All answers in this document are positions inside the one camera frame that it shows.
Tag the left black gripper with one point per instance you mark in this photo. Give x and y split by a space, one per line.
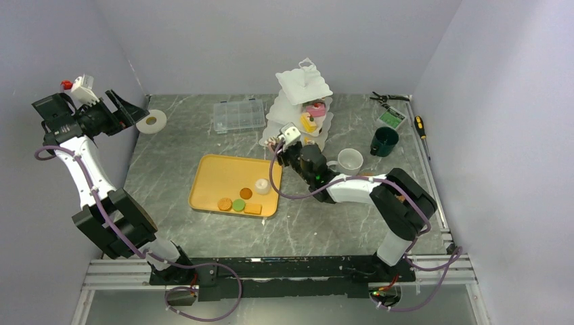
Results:
127 114

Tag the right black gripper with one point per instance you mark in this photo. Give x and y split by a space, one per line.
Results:
281 154

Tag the yellow cake piece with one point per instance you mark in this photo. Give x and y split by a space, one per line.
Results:
308 122

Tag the white triangle cake slice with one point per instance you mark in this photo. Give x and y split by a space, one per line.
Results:
273 141

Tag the white round cupcake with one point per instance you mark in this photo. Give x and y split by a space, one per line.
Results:
262 186

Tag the pink cake with cherry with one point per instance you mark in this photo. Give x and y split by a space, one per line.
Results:
316 110

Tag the white three-tier dessert stand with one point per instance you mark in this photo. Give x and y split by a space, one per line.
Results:
300 87

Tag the orange round cookie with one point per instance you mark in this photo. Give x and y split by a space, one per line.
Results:
245 193

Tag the green round macaron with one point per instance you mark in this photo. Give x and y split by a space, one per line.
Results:
238 205

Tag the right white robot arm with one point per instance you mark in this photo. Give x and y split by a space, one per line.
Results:
404 205

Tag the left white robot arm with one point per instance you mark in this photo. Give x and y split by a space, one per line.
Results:
109 216

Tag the white tape roll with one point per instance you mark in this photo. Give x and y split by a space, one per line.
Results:
154 122

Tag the white blue mug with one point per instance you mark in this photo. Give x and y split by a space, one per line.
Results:
349 162

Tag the yellow square biscuit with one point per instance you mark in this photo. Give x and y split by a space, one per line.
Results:
253 209

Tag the dark green mug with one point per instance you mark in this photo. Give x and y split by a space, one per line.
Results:
383 141

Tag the clear plastic compartment box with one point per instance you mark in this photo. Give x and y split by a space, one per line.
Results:
239 115

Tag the yellow serving tray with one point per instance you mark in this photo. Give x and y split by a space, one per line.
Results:
220 176

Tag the green white packet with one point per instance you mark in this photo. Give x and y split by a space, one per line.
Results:
391 118

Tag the tan waffle round cookie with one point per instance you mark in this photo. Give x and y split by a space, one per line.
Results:
224 204

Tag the black pliers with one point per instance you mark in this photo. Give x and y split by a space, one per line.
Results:
382 99

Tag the yellow black screwdriver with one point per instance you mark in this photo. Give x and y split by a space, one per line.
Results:
419 125

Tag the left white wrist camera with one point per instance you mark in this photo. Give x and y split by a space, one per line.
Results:
82 90

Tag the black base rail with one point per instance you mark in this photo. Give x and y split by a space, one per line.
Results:
272 277

